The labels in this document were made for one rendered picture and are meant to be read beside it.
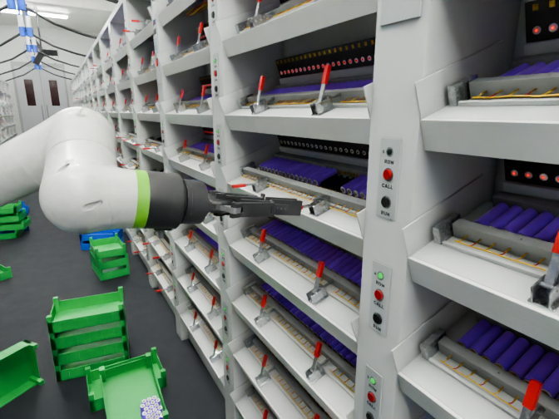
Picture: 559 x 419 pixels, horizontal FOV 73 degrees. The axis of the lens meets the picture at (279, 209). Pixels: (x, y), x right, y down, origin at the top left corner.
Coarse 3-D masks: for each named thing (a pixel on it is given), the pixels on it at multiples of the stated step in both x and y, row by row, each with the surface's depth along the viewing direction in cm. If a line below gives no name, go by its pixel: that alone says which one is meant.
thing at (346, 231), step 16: (272, 144) 120; (240, 160) 115; (256, 160) 118; (336, 160) 95; (352, 160) 89; (368, 160) 84; (240, 176) 116; (240, 192) 108; (272, 192) 96; (304, 208) 82; (304, 224) 81; (320, 224) 75; (336, 224) 71; (352, 224) 70; (336, 240) 73; (352, 240) 68
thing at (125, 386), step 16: (112, 368) 156; (128, 368) 160; (144, 368) 163; (112, 384) 155; (128, 384) 156; (144, 384) 157; (112, 400) 149; (128, 400) 150; (112, 416) 144; (128, 416) 145
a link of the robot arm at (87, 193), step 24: (72, 144) 55; (96, 144) 57; (48, 168) 53; (72, 168) 52; (96, 168) 53; (120, 168) 57; (48, 192) 51; (72, 192) 50; (96, 192) 52; (120, 192) 54; (144, 192) 56; (48, 216) 52; (72, 216) 51; (96, 216) 53; (120, 216) 55; (144, 216) 57
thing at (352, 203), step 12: (252, 168) 112; (252, 180) 107; (276, 180) 97; (288, 180) 93; (288, 192) 90; (300, 192) 89; (312, 192) 84; (324, 192) 80; (336, 192) 79; (336, 204) 78; (348, 204) 74; (360, 204) 71
